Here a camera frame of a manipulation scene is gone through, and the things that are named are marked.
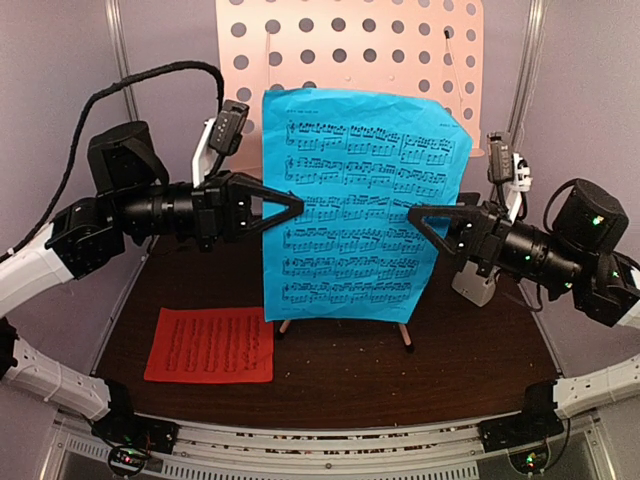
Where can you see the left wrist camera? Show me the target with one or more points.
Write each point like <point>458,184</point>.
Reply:
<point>220,138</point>

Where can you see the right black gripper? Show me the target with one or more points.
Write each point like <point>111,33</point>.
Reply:
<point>482,232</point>

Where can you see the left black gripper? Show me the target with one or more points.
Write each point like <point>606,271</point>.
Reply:
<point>220,207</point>

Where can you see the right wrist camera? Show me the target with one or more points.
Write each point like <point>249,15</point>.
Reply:
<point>510,174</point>

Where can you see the aluminium frame post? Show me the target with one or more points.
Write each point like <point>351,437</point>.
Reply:
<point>118,41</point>
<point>529,64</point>

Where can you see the red sheet music paper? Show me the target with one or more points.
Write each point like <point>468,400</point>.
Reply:
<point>212,346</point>

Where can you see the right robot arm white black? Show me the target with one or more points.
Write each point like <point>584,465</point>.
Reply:
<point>576,253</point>

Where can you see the blue sheet music paper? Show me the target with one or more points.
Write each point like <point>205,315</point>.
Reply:
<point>359,161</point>

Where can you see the pink music stand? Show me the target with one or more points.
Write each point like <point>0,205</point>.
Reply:
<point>431,50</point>

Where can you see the white metronome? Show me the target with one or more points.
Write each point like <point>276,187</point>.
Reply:
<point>475,288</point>

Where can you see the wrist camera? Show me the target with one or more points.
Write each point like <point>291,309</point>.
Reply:
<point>510,174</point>
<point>220,138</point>

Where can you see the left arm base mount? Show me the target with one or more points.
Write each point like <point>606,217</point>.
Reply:
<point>121,425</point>

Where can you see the left aluminium frame post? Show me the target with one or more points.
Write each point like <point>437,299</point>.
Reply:
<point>118,41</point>

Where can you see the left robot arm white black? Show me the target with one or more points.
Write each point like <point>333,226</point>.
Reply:
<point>134,198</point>

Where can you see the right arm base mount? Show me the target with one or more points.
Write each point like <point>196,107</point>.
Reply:
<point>536,421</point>

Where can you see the aluminium front rail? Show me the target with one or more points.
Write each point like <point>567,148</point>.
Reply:
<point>449,450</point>

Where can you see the right aluminium frame post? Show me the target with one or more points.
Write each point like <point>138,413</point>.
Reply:
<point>529,64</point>

